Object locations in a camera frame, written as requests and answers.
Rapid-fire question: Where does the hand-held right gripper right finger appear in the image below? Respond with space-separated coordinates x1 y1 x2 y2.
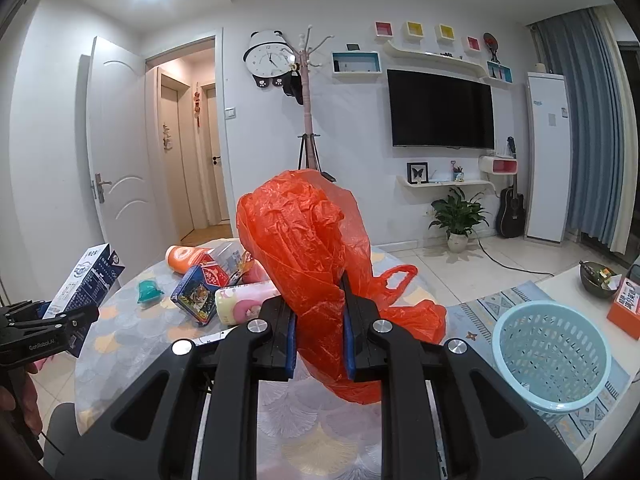
340 272 583 480

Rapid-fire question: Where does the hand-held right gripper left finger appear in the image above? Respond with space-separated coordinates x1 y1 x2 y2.
55 295 301 480

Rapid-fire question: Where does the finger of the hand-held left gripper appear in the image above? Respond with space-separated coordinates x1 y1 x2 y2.
0 306 100 365
0 301 51 327

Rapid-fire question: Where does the blue white milk carton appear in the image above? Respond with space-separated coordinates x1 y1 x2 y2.
42 243 125 358

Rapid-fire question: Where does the teal pouch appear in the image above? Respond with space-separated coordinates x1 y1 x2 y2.
138 280 166 303

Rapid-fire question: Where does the orange plastic bag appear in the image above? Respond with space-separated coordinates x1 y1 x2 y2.
236 170 447 404

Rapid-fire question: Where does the light blue plastic basket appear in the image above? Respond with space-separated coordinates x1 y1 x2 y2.
491 301 612 413

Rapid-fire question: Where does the person's left hand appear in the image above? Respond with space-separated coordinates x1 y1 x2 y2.
25 362 44 428

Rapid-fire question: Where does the pink white soap pack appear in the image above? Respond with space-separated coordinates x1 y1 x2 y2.
215 281 281 324

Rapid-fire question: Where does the pink packet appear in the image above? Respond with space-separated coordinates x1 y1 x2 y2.
242 262 272 286

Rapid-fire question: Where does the patterned grey tablecloth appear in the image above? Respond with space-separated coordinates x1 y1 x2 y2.
74 237 448 480

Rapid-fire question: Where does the colourful snack packet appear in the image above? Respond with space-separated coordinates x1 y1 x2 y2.
232 252 257 281

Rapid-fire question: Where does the blue printed snack box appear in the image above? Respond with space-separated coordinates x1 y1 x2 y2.
170 263 231 327

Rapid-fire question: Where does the white blue small carton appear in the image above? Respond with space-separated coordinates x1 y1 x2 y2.
207 241 246 281

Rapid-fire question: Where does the blue patterned rug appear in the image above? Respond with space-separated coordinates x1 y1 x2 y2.
445 280 632 467

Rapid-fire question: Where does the orange plastic bottle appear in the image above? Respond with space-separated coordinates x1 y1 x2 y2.
166 245 213 275

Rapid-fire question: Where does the potted green plant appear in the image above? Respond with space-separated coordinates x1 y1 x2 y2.
429 187 493 254

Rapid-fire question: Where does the white open door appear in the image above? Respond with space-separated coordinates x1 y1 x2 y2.
86 36 152 262

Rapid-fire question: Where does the black acoustic guitar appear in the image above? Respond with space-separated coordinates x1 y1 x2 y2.
496 175 525 239

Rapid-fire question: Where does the beige hallway door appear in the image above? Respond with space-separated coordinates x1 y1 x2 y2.
160 74 196 241
202 82 224 226

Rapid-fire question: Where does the pink coat rack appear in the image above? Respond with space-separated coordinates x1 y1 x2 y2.
289 24 335 171

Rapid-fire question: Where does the white coffee table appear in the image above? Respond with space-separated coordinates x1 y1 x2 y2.
535 260 640 466

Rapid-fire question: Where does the black flat television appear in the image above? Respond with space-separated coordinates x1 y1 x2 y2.
387 69 496 150

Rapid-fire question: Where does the dark snack bowl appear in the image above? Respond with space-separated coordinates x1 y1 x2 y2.
579 261 621 301

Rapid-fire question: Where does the black hanging bag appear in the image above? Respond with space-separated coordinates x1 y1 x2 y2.
281 71 305 106

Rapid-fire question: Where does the white standing air conditioner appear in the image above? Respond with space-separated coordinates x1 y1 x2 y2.
524 71 571 245

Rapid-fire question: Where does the orange cardboard box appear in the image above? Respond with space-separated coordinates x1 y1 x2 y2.
606 277 640 341

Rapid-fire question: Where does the long curved white shelf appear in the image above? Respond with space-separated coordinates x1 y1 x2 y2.
385 40 488 81

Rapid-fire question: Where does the blue curtain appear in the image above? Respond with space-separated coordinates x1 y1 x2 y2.
530 7 637 256

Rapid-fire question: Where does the black floor cable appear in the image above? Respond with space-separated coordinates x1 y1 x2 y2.
477 237 556 277

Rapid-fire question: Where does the low white wall shelf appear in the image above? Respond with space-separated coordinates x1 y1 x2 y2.
397 175 497 199

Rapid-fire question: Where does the pink white wall box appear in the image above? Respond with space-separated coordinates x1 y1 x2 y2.
478 155 517 177

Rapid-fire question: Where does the blue-rimmed wall box shelf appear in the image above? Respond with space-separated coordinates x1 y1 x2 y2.
331 51 383 80

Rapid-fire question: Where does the panda wall clock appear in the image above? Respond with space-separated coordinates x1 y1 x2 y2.
243 31 296 88

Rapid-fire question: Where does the small blue wall box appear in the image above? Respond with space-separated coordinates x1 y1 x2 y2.
486 61 514 84

